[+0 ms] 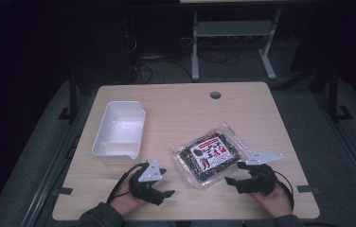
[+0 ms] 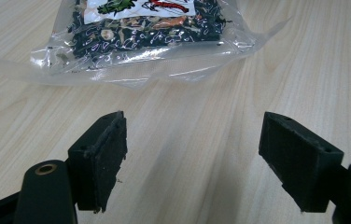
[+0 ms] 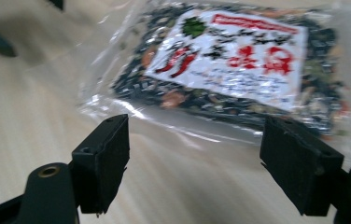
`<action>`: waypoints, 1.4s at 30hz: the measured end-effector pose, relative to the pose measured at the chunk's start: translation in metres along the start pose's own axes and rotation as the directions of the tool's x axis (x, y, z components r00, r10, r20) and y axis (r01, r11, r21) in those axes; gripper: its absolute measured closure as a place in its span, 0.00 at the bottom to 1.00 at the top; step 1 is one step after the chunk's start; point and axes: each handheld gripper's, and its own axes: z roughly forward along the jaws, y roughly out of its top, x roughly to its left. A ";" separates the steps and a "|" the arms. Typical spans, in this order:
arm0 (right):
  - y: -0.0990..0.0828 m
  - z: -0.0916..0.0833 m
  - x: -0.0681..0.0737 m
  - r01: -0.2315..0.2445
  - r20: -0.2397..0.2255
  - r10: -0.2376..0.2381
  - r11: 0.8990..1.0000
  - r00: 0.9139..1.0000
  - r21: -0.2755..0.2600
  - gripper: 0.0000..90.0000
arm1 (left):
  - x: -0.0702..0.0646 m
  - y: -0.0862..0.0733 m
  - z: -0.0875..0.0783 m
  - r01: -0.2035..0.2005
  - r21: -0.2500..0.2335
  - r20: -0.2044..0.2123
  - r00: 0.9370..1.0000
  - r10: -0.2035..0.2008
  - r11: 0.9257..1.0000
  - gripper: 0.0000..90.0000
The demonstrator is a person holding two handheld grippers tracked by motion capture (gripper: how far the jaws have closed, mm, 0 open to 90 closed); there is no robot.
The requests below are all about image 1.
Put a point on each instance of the clear snack packet red label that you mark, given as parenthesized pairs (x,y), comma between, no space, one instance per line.
(210,156)

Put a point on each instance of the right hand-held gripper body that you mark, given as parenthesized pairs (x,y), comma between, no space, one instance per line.
(259,181)

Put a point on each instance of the person's left hand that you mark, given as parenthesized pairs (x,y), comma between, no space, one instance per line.
(125,200)

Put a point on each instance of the person's right hand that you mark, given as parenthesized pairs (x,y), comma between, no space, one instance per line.
(274,201)

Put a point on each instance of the black metal stand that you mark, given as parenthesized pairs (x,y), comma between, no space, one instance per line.
(334,94)
(73,94)

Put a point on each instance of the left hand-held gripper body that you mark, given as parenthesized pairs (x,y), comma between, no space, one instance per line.
(149,175)

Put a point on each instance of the white metal desk frame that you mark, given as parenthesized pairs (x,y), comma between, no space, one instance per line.
(233,28)

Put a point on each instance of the black table edge clip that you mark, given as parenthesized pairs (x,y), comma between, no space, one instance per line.
(63,191)
(307,189)

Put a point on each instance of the white plastic bin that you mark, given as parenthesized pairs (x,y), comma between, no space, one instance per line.
(119,132)

